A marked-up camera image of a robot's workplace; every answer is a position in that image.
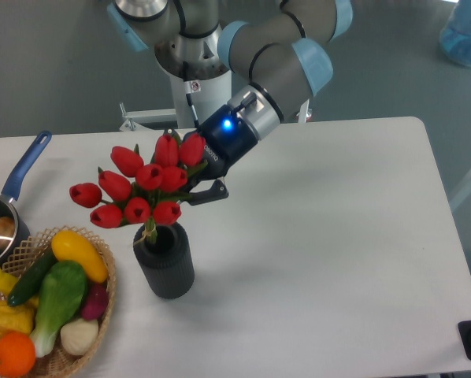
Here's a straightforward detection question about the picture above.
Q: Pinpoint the purple red onion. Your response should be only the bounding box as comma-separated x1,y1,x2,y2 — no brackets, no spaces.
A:
80,283,109,321

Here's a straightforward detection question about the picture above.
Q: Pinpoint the orange fruit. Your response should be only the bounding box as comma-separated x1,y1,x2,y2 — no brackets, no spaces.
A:
0,332,36,377

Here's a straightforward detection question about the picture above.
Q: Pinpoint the dark green cucumber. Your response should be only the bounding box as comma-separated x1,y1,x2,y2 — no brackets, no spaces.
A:
7,248,57,307

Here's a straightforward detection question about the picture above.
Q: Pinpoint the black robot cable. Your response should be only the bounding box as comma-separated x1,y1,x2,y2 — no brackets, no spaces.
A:
181,61,202,129

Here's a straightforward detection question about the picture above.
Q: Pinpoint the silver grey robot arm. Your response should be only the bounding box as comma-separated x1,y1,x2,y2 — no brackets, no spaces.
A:
107,1,353,205

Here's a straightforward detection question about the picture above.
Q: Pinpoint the yellow banana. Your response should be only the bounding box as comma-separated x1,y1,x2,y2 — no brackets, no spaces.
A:
0,266,19,296

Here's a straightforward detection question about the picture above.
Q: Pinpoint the dark grey ribbed vase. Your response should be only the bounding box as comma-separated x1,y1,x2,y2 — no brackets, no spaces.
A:
133,223,195,299

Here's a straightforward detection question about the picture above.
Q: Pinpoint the blue handled saucepan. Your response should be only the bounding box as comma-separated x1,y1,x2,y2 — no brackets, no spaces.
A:
0,131,52,265

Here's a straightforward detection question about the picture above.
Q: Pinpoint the white garlic bulb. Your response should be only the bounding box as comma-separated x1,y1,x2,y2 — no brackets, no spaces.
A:
60,318,99,356

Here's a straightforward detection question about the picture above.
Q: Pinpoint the yellow squash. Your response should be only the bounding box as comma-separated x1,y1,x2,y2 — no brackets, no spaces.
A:
51,230,109,284

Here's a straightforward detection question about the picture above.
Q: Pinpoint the red tulip bouquet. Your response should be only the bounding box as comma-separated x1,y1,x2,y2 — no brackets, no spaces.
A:
69,135,207,244

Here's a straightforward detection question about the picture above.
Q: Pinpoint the yellow bell pepper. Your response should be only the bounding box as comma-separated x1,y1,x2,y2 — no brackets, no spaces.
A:
0,300,35,338

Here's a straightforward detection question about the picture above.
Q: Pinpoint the green bok choy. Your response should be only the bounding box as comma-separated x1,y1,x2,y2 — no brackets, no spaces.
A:
30,261,87,358

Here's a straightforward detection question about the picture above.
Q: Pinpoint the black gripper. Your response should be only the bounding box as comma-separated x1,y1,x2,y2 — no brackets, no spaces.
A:
163,105,258,206

